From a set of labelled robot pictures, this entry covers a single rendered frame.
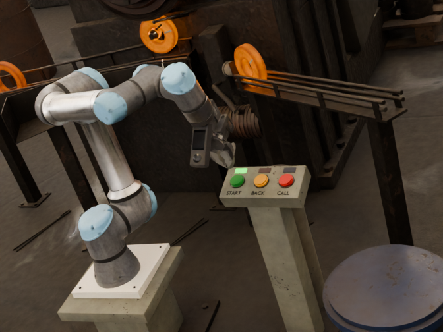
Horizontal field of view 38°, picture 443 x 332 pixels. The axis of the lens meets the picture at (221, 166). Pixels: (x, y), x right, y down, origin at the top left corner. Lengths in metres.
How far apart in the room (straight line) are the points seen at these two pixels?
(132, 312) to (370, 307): 0.77
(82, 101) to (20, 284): 1.44
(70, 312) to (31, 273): 0.91
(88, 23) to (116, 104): 1.38
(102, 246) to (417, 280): 0.95
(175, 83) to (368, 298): 0.68
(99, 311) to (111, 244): 0.21
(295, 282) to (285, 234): 0.18
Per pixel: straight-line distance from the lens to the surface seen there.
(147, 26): 2.63
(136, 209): 2.08
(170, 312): 2.26
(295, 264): 1.91
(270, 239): 1.88
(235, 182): 1.82
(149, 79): 1.63
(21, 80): 3.18
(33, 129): 2.80
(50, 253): 3.10
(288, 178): 1.76
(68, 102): 1.76
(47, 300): 2.81
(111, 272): 2.09
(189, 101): 1.59
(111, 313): 2.06
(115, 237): 2.05
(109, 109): 1.56
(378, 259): 1.71
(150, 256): 2.18
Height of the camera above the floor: 1.51
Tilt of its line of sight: 28 degrees down
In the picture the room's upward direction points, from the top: 18 degrees counter-clockwise
